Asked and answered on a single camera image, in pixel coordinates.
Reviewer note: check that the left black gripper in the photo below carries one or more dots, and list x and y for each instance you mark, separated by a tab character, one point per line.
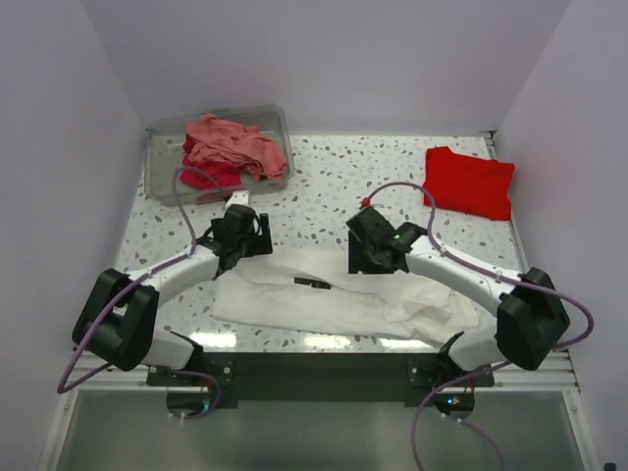
260	244

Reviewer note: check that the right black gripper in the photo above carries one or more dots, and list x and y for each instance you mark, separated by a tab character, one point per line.
355	260

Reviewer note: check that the white printed t shirt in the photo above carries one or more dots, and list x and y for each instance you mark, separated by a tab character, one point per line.
311	291

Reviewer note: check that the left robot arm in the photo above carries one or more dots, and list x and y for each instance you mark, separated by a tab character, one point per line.
117	323

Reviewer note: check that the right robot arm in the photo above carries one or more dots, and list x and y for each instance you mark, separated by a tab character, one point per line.
529	318

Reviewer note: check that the dark red t shirt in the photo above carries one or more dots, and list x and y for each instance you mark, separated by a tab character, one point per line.
215	174

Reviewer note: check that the clear plastic bin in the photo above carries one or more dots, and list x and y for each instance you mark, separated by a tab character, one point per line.
164	149

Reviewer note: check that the pink t shirt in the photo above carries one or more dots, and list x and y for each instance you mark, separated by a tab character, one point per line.
212	140

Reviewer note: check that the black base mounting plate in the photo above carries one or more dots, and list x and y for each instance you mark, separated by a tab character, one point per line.
315	377

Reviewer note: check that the bright red folded t shirt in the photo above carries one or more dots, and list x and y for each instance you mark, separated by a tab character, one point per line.
469	185

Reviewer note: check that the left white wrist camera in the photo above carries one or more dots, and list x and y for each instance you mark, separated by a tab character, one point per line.
241	197

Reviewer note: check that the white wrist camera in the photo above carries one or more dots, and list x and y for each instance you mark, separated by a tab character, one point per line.
365	201
241	197

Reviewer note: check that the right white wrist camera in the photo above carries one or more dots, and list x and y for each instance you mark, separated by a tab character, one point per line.
365	201

